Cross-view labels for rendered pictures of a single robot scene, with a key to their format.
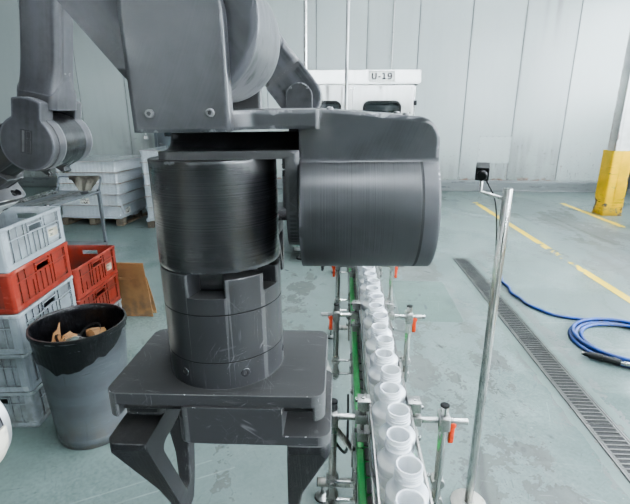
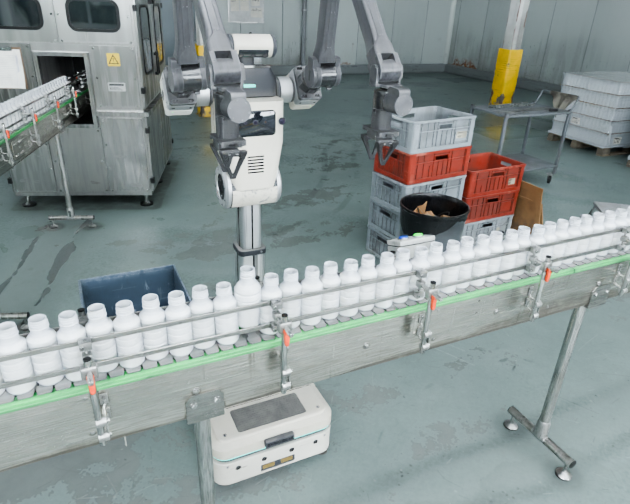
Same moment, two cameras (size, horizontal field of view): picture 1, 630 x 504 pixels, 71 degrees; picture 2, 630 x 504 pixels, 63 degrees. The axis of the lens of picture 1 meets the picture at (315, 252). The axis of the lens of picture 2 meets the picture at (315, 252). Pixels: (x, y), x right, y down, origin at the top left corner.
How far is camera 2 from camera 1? 1.20 m
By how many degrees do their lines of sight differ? 56
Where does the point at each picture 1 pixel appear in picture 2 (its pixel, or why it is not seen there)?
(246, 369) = (219, 135)
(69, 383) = not seen: hidden behind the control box
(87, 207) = (575, 127)
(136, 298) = (528, 220)
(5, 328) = (399, 192)
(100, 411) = not seen: hidden behind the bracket
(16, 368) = (396, 222)
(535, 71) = not seen: outside the picture
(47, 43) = (322, 34)
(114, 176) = (616, 99)
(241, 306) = (218, 121)
